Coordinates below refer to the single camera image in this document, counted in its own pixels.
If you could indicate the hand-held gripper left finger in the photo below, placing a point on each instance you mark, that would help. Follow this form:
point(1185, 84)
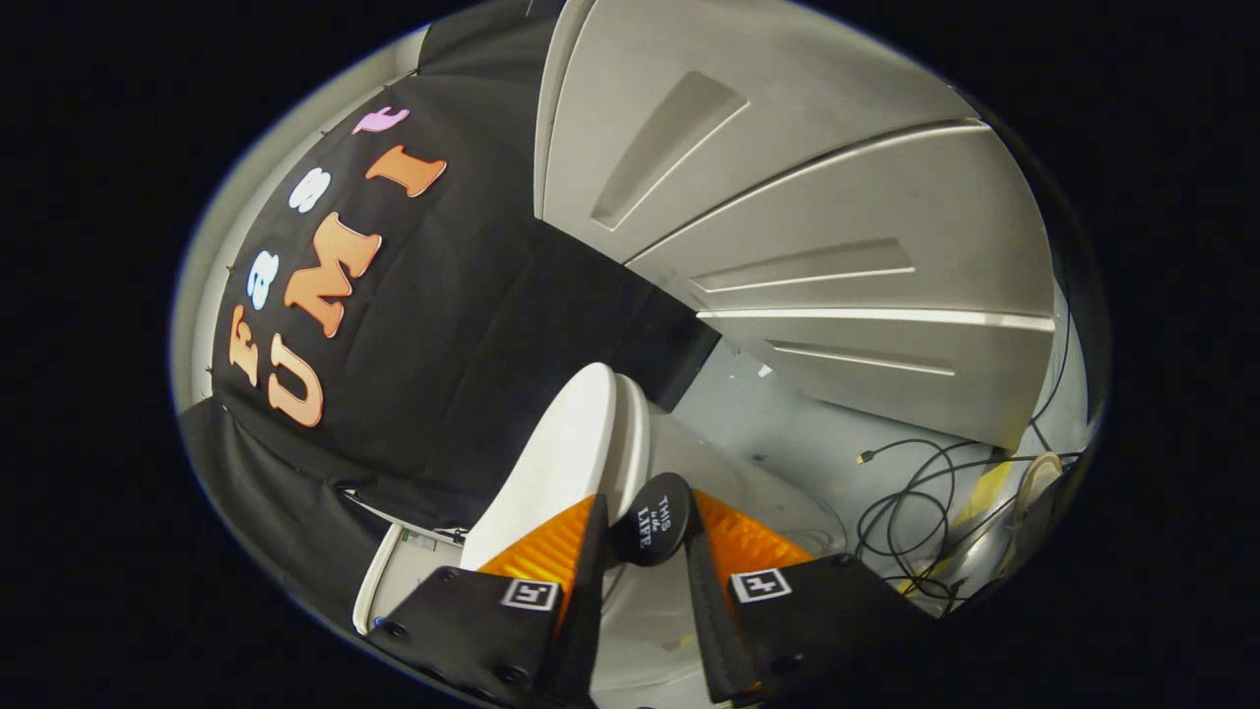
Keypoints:
point(591, 611)

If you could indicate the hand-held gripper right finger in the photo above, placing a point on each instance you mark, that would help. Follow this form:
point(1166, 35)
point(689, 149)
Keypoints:
point(707, 611)

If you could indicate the white toilet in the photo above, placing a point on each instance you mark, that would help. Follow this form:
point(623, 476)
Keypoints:
point(394, 591)

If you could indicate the black backdrop cloth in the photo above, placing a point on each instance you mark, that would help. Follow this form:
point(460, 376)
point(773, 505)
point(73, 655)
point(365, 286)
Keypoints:
point(443, 345)

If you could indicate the yellow floor tape strip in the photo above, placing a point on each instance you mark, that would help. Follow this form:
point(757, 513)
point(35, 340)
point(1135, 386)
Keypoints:
point(989, 487)

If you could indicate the beige tape roll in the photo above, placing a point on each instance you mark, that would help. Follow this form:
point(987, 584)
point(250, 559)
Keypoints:
point(1032, 476)

